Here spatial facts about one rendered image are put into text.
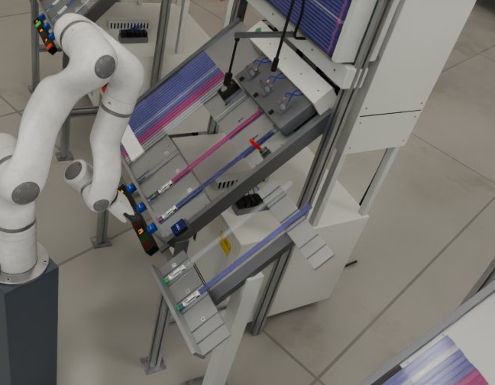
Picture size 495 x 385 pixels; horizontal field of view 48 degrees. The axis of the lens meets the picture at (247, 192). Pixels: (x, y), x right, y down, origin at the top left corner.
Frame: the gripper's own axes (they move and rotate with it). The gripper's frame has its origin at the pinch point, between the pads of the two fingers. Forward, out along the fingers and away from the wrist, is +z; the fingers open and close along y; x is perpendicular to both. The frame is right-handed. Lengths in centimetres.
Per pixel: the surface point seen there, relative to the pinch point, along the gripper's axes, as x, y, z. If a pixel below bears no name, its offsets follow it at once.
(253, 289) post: 17.6, 40.0, 17.9
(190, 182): 20.0, -5.6, 10.2
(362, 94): 85, 8, 14
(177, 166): 19.1, -15.8, 10.2
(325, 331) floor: 17, 23, 121
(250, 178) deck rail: 38.3, 10.0, 10.1
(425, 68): 109, 10, 22
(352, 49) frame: 87, 11, -10
